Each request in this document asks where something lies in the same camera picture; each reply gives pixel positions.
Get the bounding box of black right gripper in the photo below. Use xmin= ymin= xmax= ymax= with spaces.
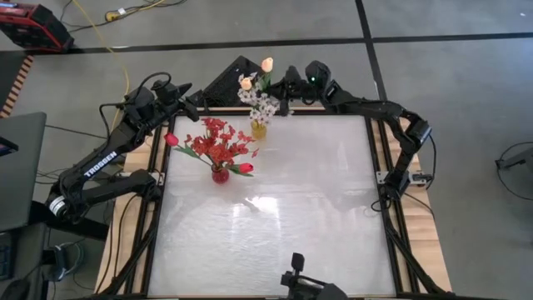
xmin=265 ymin=64 xmax=320 ymax=118

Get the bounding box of black aluminium table frame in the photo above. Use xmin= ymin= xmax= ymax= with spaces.
xmin=97 ymin=107 xmax=455 ymax=300

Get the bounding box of black table-level camera mount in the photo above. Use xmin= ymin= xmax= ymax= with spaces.
xmin=280 ymin=251 xmax=349 ymax=300

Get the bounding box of black looped floor cable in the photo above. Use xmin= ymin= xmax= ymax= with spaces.
xmin=493 ymin=140 xmax=533 ymax=214

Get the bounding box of grey stand foot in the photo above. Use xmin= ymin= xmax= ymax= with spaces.
xmin=495 ymin=146 xmax=533 ymax=171

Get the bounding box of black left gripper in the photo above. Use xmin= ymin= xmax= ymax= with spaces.
xmin=151 ymin=77 xmax=202 ymax=123

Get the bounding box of yellow glass vase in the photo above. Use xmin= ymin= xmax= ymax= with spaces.
xmin=250 ymin=119 xmax=268 ymax=141

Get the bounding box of yellow extension cable with plug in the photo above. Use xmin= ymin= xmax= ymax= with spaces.
xmin=103 ymin=0 xmax=167 ymax=23

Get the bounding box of black perforated box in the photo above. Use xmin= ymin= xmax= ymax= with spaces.
xmin=188 ymin=54 xmax=267 ymax=108

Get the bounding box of peach artificial tulip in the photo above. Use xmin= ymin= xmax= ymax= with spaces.
xmin=239 ymin=77 xmax=259 ymax=105
xmin=257 ymin=57 xmax=276 ymax=91

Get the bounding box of red and black tool case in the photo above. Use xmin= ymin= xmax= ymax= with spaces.
xmin=0 ymin=2 xmax=76 ymax=53

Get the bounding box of white artificial flower bunch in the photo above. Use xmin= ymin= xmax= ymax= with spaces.
xmin=237 ymin=72 xmax=281 ymax=128

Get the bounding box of long yellow floor cable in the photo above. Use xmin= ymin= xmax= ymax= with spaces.
xmin=70 ymin=0 xmax=131 ymax=134

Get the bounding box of red artificial tulip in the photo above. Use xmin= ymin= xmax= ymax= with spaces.
xmin=163 ymin=132 xmax=216 ymax=168
xmin=227 ymin=162 xmax=255 ymax=178

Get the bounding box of red glass vase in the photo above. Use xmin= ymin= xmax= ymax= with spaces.
xmin=211 ymin=163 xmax=232 ymax=185

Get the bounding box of black power strip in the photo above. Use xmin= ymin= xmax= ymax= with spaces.
xmin=44 ymin=242 xmax=85 ymax=283

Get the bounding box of red artificial flower bunch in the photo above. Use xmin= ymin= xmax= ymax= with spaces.
xmin=184 ymin=117 xmax=229 ymax=168
xmin=220 ymin=123 xmax=260 ymax=168

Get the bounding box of orange black striped mat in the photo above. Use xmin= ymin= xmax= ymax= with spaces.
xmin=0 ymin=53 xmax=35 ymax=120

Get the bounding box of grey laptop lid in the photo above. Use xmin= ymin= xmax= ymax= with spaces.
xmin=0 ymin=111 xmax=47 ymax=233

